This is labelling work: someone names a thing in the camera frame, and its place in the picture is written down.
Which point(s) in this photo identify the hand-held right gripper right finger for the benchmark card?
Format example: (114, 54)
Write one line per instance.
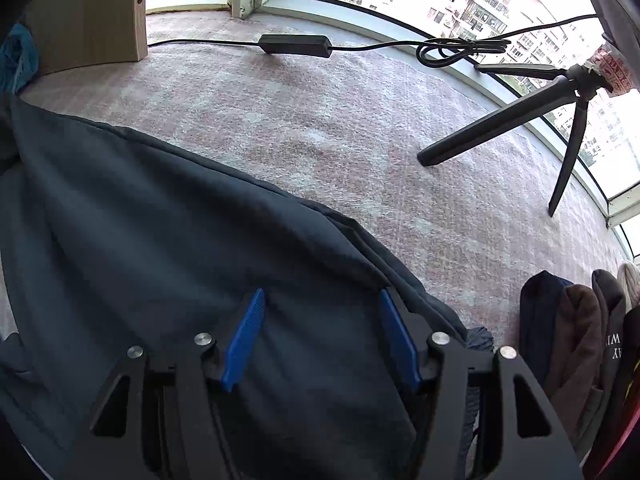
(397, 340)

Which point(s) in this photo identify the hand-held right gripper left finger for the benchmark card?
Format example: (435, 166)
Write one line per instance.
(245, 340)

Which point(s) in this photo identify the dark navy sweatshirt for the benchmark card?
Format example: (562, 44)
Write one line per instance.
(200, 260)

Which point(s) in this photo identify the navy folded garment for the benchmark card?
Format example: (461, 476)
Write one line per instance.
(540, 320)

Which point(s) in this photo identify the brown folded garment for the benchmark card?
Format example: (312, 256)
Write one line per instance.
(575, 350)

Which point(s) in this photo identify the dark grey printed garment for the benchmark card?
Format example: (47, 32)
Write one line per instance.
(607, 310)

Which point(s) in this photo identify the pink plaid blanket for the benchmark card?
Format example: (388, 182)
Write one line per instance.
(325, 135)

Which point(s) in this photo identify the beige garment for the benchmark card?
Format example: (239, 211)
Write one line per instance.
(631, 285)

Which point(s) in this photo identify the black tripod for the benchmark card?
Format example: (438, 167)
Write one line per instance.
(500, 121)

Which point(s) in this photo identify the black power adapter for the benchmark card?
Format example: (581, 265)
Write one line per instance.
(295, 45)

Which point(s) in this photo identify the red and white label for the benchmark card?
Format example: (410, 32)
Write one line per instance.
(615, 67)

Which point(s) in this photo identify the blue cloth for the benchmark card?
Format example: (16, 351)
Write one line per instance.
(20, 60)

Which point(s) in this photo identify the wooden panel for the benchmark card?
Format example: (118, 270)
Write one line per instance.
(85, 15)

